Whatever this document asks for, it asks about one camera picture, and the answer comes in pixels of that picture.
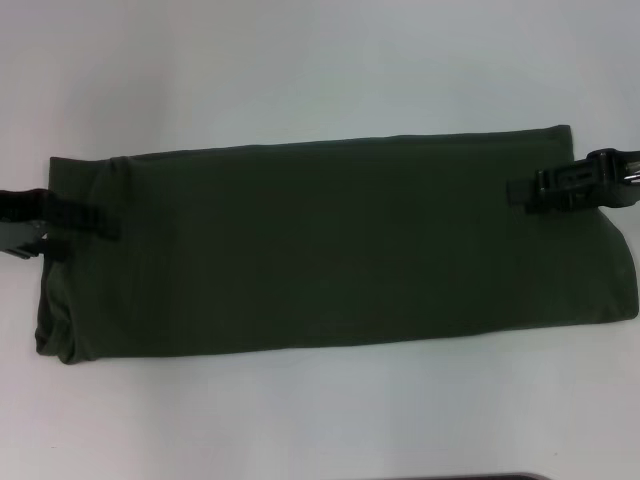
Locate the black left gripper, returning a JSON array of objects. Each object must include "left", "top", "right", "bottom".
[{"left": 0, "top": 187, "right": 122, "bottom": 263}]

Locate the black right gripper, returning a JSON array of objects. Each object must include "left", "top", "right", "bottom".
[{"left": 504, "top": 147, "right": 640, "bottom": 216}]

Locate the dark green t-shirt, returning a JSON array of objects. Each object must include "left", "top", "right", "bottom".
[{"left": 33, "top": 124, "right": 640, "bottom": 366}]

